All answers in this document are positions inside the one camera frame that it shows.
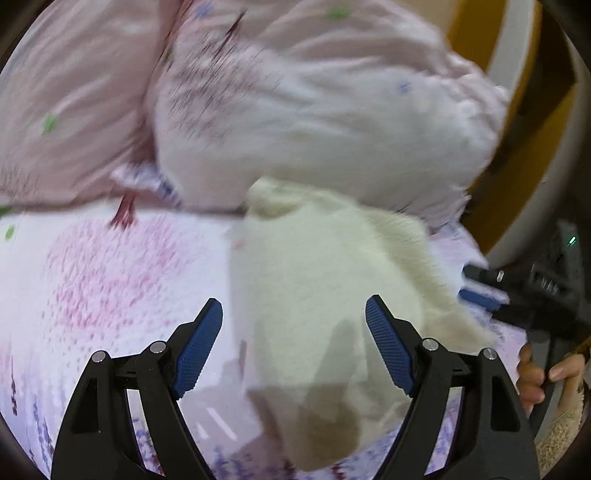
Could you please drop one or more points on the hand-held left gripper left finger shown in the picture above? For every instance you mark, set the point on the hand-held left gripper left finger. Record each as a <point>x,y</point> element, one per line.
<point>198,350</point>

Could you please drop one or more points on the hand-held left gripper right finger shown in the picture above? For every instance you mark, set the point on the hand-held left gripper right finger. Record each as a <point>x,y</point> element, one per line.
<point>385,346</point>

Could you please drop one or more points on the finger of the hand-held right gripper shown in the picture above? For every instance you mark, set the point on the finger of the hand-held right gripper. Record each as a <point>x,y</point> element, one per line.
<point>489,275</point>
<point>480,296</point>

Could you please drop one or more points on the person's right forearm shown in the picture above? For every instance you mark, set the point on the person's right forearm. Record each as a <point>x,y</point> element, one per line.
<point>561,434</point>

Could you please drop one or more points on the person's right hand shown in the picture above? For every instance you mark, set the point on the person's right hand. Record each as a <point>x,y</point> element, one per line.
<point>528,378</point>

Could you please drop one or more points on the wooden headboard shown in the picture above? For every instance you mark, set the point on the wooden headboard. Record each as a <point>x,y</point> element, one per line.
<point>508,184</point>

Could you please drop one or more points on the pink floral bed sheet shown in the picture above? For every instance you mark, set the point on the pink floral bed sheet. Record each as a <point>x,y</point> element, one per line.
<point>115,277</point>

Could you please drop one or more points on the dark cabinet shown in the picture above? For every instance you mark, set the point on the dark cabinet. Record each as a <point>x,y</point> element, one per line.
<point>572,138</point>

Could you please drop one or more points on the pink floral pillow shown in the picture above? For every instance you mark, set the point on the pink floral pillow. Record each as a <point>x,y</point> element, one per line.
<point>69,92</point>
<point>323,115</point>

